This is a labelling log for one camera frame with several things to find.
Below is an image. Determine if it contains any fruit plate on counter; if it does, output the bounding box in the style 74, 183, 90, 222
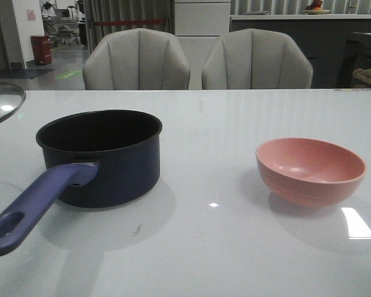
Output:
301, 0, 331, 15

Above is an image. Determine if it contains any glass pot lid blue knob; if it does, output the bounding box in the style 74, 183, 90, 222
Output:
0, 82, 26, 123

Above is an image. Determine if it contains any dark blue saucepan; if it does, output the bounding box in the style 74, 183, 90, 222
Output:
0, 110, 163, 256

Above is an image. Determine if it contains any coloured sticker strip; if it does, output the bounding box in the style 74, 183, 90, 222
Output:
334, 88, 371, 92

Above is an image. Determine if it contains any right grey upholstered chair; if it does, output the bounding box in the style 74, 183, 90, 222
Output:
202, 28, 313, 90

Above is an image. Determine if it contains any white cabinet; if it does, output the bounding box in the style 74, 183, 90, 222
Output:
174, 1, 231, 90

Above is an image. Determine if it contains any pink plastic bowl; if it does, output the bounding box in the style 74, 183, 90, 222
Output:
255, 137, 367, 207

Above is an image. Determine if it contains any grey upholstered chair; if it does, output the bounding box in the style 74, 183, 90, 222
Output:
83, 28, 190, 90
202, 28, 313, 90

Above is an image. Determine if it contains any red bin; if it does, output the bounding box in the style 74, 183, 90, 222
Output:
30, 35, 52, 66

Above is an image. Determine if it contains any left grey upholstered chair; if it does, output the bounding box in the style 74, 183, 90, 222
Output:
83, 28, 190, 90

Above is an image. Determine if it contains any red barrier bar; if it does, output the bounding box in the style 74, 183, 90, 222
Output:
93, 18, 167, 26

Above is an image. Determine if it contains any dark sideboard counter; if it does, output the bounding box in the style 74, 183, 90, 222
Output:
229, 14, 371, 88

